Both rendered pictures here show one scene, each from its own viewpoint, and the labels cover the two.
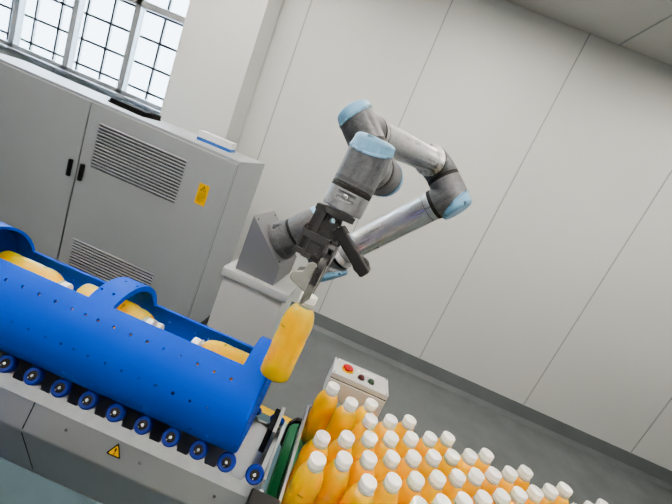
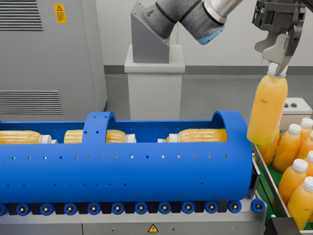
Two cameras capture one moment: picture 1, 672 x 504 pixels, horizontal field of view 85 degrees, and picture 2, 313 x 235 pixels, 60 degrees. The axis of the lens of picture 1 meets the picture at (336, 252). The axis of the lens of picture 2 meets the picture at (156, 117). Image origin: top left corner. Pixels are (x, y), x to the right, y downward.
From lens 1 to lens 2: 0.38 m
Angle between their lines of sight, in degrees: 21
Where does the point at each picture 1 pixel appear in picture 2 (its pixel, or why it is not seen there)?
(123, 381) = (145, 190)
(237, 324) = (153, 103)
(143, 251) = (41, 78)
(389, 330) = (232, 55)
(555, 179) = not seen: outside the picture
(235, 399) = (236, 169)
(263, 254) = (151, 42)
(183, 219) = (57, 40)
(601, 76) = not seen: outside the picture
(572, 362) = not seen: outside the picture
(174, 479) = (201, 229)
